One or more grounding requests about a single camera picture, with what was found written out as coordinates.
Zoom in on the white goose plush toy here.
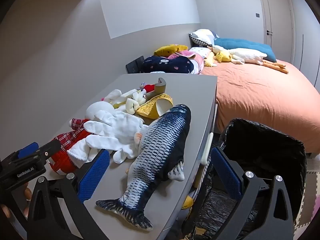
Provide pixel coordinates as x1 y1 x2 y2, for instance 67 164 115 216
207 45 289 74

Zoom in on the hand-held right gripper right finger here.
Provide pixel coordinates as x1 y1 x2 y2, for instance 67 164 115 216
211 147 294 240

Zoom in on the navy printed blanket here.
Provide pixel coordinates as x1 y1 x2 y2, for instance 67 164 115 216
141 56 194 74

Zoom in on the blue fish plush toy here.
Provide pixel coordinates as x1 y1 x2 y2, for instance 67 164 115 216
96 104 192 232

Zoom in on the white patterned pillow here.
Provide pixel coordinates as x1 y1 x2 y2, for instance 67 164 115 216
190 46 213 60

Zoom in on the red plaid cloth doll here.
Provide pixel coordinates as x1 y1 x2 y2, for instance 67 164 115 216
49 118 93 175

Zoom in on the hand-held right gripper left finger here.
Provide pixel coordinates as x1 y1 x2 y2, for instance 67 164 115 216
27 149 111 240

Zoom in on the black wall panel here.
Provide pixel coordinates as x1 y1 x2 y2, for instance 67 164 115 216
126 56 145 75

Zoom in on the white cotton glove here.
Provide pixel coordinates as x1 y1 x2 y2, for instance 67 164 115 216
67 139 140 168
84 110 148 155

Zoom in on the blue cushion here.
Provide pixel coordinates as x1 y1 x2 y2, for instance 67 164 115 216
214 38 277 63

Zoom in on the pink blanket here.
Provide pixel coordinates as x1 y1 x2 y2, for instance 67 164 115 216
168 50 206 74

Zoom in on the yellow plush cushion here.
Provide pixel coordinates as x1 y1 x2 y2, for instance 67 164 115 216
153 44 188 57

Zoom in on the checked pillow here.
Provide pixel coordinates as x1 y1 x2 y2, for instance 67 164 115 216
189 29 220 47

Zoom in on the yellow tissue packet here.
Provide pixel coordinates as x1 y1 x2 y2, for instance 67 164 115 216
136 93 173 119

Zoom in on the grey door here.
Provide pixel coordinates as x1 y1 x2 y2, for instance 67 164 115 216
259 0 295 62

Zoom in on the bin with black bag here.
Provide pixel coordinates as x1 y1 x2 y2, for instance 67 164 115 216
190 118 307 240

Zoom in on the bed with orange sheet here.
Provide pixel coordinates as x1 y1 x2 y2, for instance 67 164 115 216
200 59 320 153

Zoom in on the person's left hand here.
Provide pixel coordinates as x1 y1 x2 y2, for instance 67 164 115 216
0 182 33 219

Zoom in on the yellow duck plush toy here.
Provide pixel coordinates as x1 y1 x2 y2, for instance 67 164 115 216
215 51 232 63

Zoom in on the white rabbit plush toy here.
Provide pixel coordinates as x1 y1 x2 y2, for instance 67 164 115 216
85 89 123 123

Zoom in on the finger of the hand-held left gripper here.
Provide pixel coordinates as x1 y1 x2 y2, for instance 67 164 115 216
32 139 62 164
10 142 40 160

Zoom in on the foam floor mat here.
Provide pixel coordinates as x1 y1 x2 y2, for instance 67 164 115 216
294 155 320 230

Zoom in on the white sponge brush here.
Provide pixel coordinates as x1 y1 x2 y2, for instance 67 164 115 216
125 90 148 115

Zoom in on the white drawer handle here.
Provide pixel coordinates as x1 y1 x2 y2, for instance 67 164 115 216
200 133 214 165

